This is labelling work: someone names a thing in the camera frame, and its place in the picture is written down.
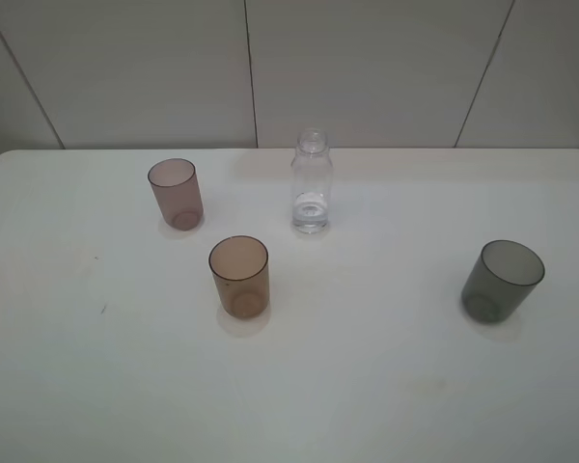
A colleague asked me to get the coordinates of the pink translucent plastic cup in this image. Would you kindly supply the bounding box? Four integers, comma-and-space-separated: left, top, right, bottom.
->
148, 158, 204, 232

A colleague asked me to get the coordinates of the grey translucent plastic cup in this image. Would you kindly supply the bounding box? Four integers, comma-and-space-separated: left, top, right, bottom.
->
460, 240, 545, 324

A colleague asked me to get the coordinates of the brown translucent plastic cup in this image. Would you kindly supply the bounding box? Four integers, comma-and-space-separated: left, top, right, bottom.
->
208, 235, 270, 319

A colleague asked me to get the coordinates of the clear plastic water bottle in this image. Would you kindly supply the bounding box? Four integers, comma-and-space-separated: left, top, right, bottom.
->
291, 128, 333, 233

